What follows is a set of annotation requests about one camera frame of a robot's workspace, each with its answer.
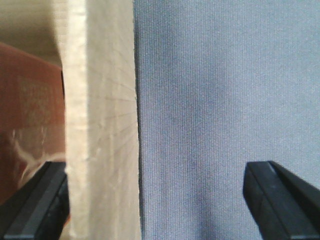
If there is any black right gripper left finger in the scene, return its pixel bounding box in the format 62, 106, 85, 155
0, 161, 69, 240

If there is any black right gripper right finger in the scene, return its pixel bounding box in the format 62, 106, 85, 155
243, 161, 320, 240

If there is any brown cardboard box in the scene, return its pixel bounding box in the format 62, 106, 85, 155
0, 0, 141, 240

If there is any blue fabric mat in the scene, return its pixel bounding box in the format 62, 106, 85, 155
133, 0, 320, 240

